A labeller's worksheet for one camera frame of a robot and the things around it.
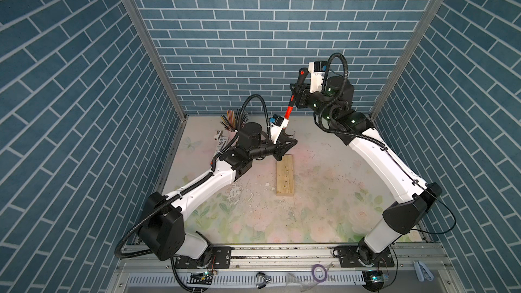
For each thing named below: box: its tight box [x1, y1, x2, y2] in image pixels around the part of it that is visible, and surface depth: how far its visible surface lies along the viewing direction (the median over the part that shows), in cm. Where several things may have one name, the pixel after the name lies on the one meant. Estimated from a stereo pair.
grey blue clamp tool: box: [413, 260, 435, 282], surface depth 71 cm
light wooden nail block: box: [276, 153, 295, 197], surface depth 93 cm
